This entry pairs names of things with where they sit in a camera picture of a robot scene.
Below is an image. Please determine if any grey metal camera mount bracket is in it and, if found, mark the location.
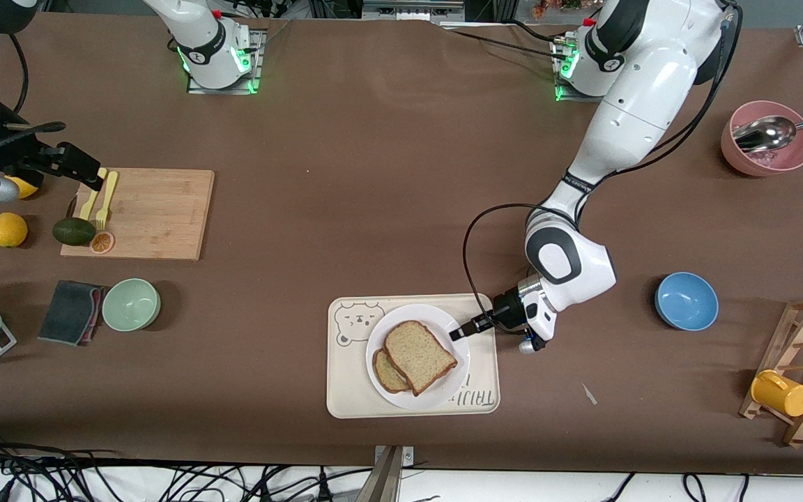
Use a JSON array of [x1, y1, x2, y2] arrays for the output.
[[356, 445, 415, 502]]

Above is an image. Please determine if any yellow plastic knife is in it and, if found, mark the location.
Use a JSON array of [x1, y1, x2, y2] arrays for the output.
[[79, 171, 107, 220]]

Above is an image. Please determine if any black cable on table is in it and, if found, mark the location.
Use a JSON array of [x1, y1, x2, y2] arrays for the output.
[[436, 20, 573, 60]]

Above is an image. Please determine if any cream bear print tray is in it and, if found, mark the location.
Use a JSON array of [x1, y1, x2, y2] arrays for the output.
[[326, 294, 500, 420]]

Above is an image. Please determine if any large metal spoon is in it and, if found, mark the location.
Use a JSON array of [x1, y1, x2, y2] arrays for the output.
[[733, 112, 803, 153]]

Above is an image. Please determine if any wooden peg drying rack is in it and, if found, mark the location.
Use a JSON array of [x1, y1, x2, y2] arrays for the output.
[[738, 295, 803, 448]]

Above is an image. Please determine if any plain seeded bread slice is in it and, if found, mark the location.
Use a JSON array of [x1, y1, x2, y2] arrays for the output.
[[383, 320, 459, 397]]

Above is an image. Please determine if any toast slice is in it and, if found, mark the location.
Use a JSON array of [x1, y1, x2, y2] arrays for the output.
[[372, 347, 413, 394]]

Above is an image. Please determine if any blue bowl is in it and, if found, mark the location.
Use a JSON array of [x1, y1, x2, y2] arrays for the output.
[[655, 272, 719, 331]]

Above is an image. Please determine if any round yellow citrus fruit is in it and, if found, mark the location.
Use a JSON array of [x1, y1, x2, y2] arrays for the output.
[[0, 213, 29, 248]]

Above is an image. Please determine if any pale green bowl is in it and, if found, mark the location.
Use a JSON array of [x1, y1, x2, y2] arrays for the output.
[[101, 278, 162, 333]]

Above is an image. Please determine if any yellow plastic mug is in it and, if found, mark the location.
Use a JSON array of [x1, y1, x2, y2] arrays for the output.
[[751, 370, 803, 418]]

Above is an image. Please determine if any grey folded cloth pink lining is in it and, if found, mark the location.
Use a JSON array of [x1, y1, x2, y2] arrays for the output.
[[37, 280, 106, 347]]

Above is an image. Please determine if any pink bowl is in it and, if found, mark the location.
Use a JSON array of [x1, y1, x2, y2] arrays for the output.
[[721, 100, 803, 177]]

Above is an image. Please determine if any grey metal background box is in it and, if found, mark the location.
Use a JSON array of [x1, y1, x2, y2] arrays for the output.
[[362, 0, 466, 23]]

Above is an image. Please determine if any dark green avocado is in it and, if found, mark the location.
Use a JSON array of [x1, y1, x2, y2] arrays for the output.
[[52, 217, 98, 247]]

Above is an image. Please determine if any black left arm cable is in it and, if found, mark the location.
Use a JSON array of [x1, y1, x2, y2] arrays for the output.
[[462, 3, 744, 337]]

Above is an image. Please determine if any wooden cutting board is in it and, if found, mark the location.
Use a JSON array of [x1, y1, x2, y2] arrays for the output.
[[60, 168, 215, 261]]

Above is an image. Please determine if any tangle of black floor cables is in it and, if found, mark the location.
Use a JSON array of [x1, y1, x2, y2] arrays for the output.
[[0, 432, 374, 502]]

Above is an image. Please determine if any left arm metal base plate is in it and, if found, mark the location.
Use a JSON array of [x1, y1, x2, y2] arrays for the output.
[[551, 35, 608, 104]]

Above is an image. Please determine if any round white plate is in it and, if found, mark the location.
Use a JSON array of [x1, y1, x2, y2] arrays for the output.
[[365, 304, 471, 411]]

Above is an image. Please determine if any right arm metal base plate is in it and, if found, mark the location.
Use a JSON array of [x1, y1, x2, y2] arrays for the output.
[[187, 28, 265, 96]]

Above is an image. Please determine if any yellow plastic fork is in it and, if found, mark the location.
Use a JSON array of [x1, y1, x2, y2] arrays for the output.
[[97, 171, 118, 231]]

